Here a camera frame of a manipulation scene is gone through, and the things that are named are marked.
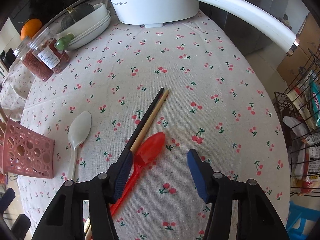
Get white plastic spoon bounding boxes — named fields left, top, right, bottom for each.
left=67, top=111, right=92, bottom=180

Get black chopstick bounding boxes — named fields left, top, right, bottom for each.
left=124, top=88, right=164, bottom=150

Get red plastic spoon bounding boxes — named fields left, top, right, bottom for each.
left=110, top=132, right=165, bottom=216

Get light wooden chopstick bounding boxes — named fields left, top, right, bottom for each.
left=85, top=90, right=169, bottom=239

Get blue plastic stool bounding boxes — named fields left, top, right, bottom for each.
left=286, top=201, right=319, bottom=235

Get pink perforated utensil basket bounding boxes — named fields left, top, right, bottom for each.
left=1, top=119, right=55, bottom=179

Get jar of red berries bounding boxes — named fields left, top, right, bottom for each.
left=14, top=36, right=53, bottom=82

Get jar with white label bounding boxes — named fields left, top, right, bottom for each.
left=29, top=28, right=69, bottom=74

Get stacked white bowls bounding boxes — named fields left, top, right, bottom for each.
left=56, top=3, right=111, bottom=50

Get orange tangerine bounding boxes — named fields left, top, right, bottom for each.
left=20, top=18, right=42, bottom=40

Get dark green squash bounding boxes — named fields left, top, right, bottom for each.
left=61, top=3, right=94, bottom=30

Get white electric cooking pot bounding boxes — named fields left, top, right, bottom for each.
left=110, top=0, right=299, bottom=55

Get black wire rack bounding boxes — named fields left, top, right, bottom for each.
left=274, top=50, right=319, bottom=198

